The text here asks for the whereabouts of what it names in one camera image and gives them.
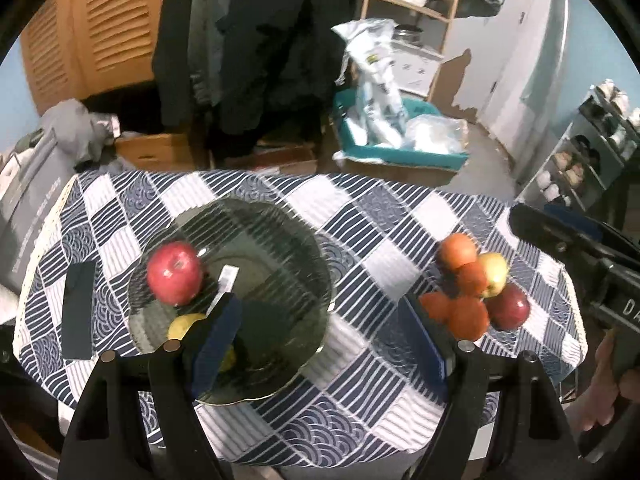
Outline teal plastic basket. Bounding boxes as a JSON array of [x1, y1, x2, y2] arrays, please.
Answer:
[[332, 89, 471, 172]]

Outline yellow lemon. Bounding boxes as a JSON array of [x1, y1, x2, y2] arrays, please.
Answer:
[[167, 313, 237, 374]]

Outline white printed rice bag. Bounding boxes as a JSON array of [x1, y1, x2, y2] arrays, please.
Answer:
[[332, 18, 407, 147]]

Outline grey shoe rack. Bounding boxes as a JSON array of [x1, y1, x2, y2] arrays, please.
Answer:
[[516, 79, 640, 212]]

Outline blue white patterned tablecloth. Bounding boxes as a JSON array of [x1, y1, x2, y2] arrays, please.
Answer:
[[12, 169, 589, 467]]

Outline orange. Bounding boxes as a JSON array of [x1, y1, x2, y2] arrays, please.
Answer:
[[446, 295, 490, 341], [438, 232, 479, 272], [456, 261, 489, 298], [418, 292, 454, 324]]

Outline yellow-green apple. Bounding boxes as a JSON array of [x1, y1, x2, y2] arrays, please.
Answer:
[[477, 252, 510, 297]]

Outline dark red apple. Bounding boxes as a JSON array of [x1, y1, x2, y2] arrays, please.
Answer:
[[486, 283, 531, 332]]

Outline wooden shelf rack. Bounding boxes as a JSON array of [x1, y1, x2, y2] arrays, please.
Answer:
[[360, 0, 469, 102]]

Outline rows of shoes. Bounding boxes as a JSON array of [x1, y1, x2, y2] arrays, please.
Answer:
[[534, 80, 640, 207]]

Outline flat brown cardboard box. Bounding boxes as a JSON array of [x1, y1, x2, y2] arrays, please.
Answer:
[[250, 144, 320, 175]]

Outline grey clothing pile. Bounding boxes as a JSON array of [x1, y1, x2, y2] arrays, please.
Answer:
[[42, 98, 122, 167]]

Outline small brown cardboard box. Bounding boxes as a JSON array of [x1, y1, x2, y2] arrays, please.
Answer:
[[114, 132, 202, 172]]

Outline grey printed case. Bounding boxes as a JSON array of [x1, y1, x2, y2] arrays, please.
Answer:
[[0, 129, 77, 291]]

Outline white door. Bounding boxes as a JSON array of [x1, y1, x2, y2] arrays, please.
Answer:
[[479, 0, 572, 163]]

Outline wooden louvered cabinet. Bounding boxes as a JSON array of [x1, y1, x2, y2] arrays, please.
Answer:
[[19, 0, 175, 117]]

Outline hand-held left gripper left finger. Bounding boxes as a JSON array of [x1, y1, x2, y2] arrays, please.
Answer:
[[57, 292, 244, 480]]

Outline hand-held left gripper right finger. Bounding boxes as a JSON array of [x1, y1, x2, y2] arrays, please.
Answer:
[[400, 299, 583, 480]]

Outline person in black clothes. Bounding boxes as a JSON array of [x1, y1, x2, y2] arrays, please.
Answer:
[[151, 0, 357, 157]]

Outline clear plastic bag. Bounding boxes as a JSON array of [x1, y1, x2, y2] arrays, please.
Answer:
[[404, 114, 470, 154]]

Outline cardboard box under basket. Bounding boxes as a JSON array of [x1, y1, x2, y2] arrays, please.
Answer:
[[339, 154, 457, 187]]

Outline ribbed glass plate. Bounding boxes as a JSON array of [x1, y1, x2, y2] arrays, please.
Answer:
[[127, 197, 335, 407]]

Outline white patterned drawer box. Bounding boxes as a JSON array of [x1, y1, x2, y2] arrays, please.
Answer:
[[389, 41, 445, 97]]

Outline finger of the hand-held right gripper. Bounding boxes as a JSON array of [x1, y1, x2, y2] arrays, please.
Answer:
[[509, 203, 611, 273]]

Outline dark flat rectangular object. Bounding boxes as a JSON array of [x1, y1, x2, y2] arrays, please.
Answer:
[[61, 261, 97, 360]]

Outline bright red apple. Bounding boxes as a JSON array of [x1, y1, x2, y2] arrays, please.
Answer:
[[146, 240, 206, 307]]

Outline person's right hand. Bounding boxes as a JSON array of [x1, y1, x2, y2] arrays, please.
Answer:
[[570, 330, 640, 433]]

